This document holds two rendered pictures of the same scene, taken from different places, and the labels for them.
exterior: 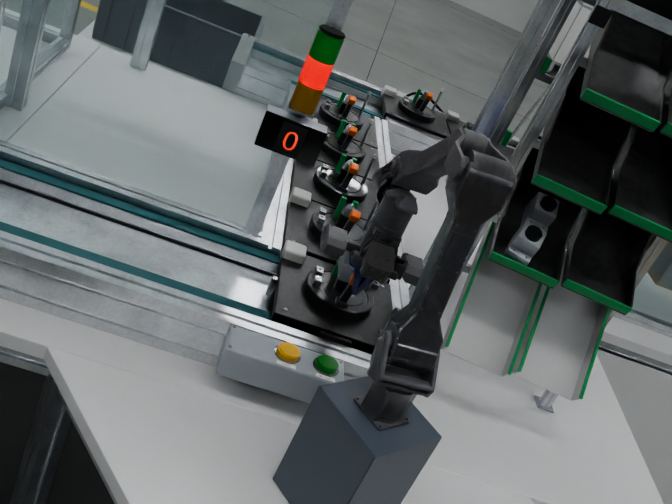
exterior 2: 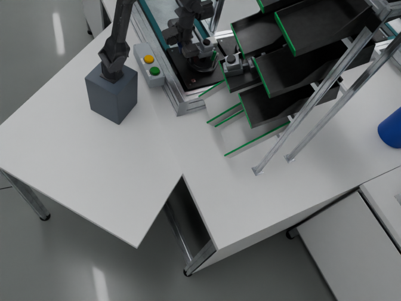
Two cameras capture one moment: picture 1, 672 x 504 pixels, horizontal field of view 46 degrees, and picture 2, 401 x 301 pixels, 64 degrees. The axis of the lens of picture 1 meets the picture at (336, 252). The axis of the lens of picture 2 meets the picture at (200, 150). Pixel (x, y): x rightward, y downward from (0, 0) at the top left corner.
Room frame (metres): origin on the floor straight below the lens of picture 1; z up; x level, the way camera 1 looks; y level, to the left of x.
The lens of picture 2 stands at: (0.91, -0.99, 2.01)
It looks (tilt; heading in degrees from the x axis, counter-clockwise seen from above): 60 degrees down; 58
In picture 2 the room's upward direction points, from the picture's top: 21 degrees clockwise
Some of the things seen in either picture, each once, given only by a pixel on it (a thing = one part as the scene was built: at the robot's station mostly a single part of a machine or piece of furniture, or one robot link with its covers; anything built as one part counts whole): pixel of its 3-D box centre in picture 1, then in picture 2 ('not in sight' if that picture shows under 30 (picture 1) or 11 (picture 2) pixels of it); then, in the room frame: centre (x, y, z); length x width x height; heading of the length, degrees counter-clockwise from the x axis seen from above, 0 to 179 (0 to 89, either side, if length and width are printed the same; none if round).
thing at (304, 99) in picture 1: (306, 96); not in sight; (1.42, 0.17, 1.29); 0.05 x 0.05 x 0.05
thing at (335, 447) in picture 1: (354, 458); (113, 91); (0.95, -0.16, 0.96); 0.14 x 0.14 x 0.20; 49
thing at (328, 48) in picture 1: (326, 46); not in sight; (1.42, 0.17, 1.39); 0.05 x 0.05 x 0.05
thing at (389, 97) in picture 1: (421, 102); not in sight; (2.71, -0.05, 1.01); 0.24 x 0.24 x 0.13; 11
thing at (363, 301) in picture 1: (339, 293); (201, 61); (1.34, -0.04, 0.98); 0.14 x 0.14 x 0.02
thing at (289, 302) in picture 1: (335, 300); (200, 64); (1.34, -0.04, 0.96); 0.24 x 0.24 x 0.02; 11
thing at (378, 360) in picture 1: (403, 363); (110, 56); (0.95, -0.15, 1.15); 0.09 x 0.07 x 0.06; 108
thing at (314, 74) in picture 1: (316, 71); not in sight; (1.42, 0.17, 1.34); 0.05 x 0.05 x 0.05
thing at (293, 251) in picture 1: (293, 255); (211, 43); (1.42, 0.08, 0.97); 0.05 x 0.05 x 0.04; 11
